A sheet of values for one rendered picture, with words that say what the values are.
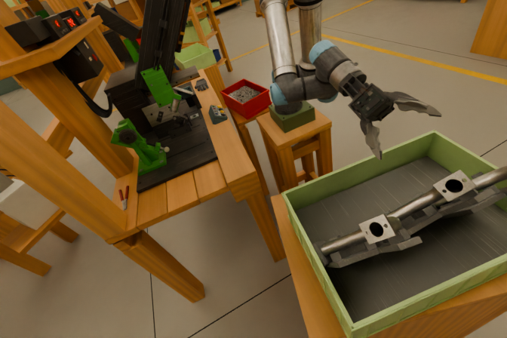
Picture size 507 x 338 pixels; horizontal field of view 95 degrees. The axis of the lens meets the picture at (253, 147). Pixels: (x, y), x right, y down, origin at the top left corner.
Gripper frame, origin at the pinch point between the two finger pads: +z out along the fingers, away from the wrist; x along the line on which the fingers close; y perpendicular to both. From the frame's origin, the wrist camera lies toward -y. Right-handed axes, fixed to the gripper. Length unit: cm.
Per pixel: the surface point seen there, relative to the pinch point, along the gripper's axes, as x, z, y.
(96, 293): -223, -39, 18
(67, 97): -75, -85, 50
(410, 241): -11.1, 16.4, 10.0
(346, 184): -28.8, -5.1, -25.8
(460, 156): 3.0, 6.0, -42.3
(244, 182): -60, -28, -9
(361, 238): -23.4, 12.4, 1.3
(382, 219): -11.0, 11.2, 14.7
